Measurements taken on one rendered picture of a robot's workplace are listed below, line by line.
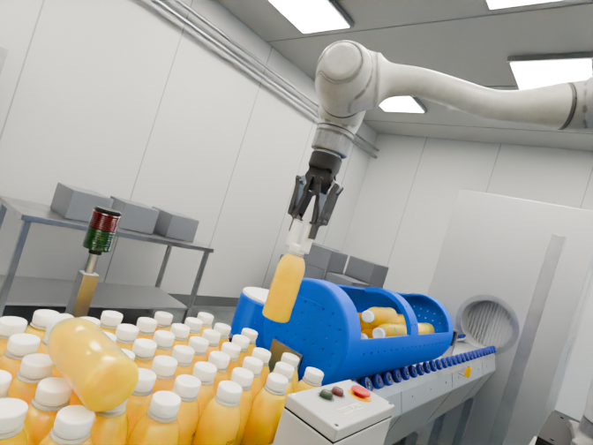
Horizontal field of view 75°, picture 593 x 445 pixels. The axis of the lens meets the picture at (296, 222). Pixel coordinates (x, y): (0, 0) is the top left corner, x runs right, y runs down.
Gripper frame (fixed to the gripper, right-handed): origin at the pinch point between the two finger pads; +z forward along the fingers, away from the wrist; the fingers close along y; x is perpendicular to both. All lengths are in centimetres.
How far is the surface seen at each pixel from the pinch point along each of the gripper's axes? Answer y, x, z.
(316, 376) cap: -16.9, 1.8, 25.6
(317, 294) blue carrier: 0.8, -14.7, 13.6
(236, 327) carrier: 51, -40, 44
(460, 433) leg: -1, -212, 94
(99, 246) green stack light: 33.4, 29.3, 17.1
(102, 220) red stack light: 34.0, 30.2, 10.9
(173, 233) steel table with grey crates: 252, -125, 42
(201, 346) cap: -0.8, 19.3, 26.1
